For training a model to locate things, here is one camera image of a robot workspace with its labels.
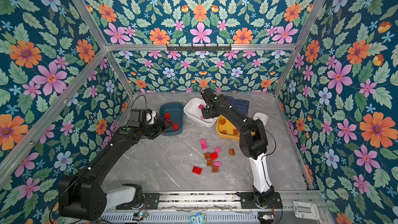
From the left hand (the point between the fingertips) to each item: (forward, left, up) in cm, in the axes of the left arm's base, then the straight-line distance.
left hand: (169, 125), depth 82 cm
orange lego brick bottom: (-20, -23, -15) cm, 34 cm away
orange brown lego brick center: (-12, -19, -17) cm, 28 cm away
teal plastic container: (+21, +3, -15) cm, 26 cm away
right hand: (+11, -23, -6) cm, 27 cm away
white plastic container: (+23, -11, -16) cm, 30 cm away
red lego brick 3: (+19, +7, -16) cm, 26 cm away
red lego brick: (+9, 0, -15) cm, 17 cm away
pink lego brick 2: (-9, -26, -15) cm, 31 cm away
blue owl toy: (-41, -13, -14) cm, 45 cm away
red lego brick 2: (-13, -23, -15) cm, 31 cm away
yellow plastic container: (+4, -33, -16) cm, 37 cm away
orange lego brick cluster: (+2, -38, -16) cm, 42 cm away
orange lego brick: (-16, -20, -17) cm, 31 cm away
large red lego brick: (-20, -13, -16) cm, 29 cm away
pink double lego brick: (-5, -18, -16) cm, 24 cm away
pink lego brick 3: (+24, -17, -15) cm, 33 cm away
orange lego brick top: (+10, -31, -15) cm, 36 cm away
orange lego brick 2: (+2, -31, -14) cm, 34 cm away
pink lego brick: (-17, -25, -16) cm, 34 cm away
